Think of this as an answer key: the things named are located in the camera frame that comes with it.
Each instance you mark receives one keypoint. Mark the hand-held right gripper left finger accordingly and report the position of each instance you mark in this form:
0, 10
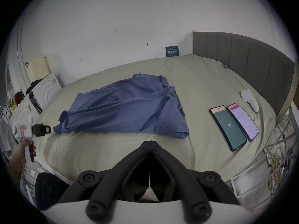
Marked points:
130, 167

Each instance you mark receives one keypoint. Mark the grey padded headboard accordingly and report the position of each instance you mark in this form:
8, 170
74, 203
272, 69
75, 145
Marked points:
245, 59

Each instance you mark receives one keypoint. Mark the person's left hand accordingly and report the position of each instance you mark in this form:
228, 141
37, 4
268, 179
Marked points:
18, 154

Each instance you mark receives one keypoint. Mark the phone with dark green screen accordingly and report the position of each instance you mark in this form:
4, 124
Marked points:
230, 129

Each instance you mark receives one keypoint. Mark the beige flat box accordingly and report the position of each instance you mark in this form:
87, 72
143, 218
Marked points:
38, 66

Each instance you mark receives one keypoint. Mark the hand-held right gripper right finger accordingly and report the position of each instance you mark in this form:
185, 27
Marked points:
170, 167

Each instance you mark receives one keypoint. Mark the bed with beige sheet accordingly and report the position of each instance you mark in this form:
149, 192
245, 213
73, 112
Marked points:
205, 78

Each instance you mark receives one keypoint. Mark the blue shirt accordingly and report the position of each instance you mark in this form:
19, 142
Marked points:
126, 106

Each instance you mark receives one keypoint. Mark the dark blue wall sign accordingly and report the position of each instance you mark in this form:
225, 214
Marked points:
172, 51

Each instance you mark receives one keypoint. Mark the white hand controller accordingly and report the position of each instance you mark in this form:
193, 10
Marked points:
250, 99

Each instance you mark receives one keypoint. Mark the phone with white screen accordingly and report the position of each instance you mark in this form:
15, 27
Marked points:
244, 121

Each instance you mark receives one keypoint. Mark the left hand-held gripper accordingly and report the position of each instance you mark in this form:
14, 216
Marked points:
22, 128

